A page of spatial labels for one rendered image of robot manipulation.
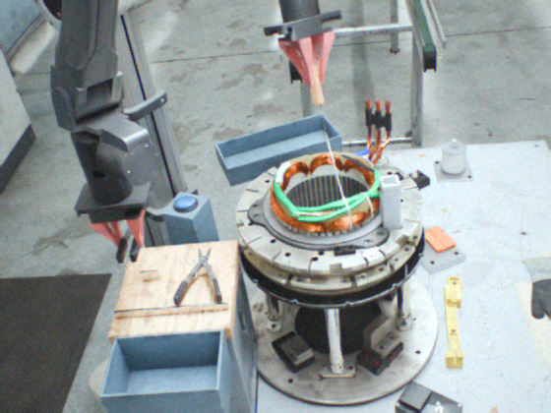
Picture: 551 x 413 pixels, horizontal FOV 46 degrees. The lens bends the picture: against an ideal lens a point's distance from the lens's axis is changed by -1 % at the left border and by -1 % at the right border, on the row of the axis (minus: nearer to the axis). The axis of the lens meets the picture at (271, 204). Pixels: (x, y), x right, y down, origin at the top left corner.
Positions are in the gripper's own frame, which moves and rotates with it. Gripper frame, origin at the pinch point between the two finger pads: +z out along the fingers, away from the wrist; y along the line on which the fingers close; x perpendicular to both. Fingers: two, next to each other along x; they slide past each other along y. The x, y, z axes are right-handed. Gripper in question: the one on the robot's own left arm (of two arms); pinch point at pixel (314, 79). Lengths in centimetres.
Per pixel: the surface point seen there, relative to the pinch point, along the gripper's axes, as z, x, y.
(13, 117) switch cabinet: 18, 283, -24
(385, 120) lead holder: 10.5, 2.8, 13.3
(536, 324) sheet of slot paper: 57, -4, 35
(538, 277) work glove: 53, 2, 44
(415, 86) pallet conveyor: 37, 137, 125
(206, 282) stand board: 27.6, 7.9, -22.6
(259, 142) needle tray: 16.0, 40.5, 6.4
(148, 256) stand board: 23.9, 19.5, -28.0
